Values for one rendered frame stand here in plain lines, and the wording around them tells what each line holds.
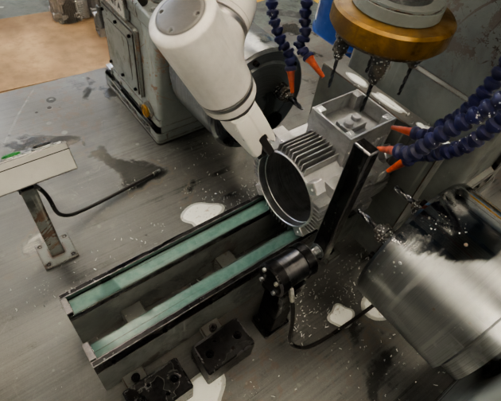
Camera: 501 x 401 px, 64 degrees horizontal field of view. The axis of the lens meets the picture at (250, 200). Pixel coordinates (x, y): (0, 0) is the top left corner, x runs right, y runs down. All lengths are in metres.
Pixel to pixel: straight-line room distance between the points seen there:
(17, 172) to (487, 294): 0.71
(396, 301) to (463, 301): 0.09
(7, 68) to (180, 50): 2.34
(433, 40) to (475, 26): 0.22
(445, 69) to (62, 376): 0.89
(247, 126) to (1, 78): 2.23
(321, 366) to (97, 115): 0.89
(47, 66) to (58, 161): 2.01
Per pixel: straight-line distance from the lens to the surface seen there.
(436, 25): 0.66
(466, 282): 0.61
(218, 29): 0.49
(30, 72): 2.72
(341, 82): 0.86
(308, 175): 0.71
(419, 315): 0.64
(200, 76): 0.51
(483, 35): 0.83
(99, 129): 1.22
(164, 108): 1.08
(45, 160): 0.76
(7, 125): 1.30
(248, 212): 0.85
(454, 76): 0.87
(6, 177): 0.75
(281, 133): 0.79
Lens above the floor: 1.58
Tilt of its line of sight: 50 degrees down
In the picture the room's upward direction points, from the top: 10 degrees clockwise
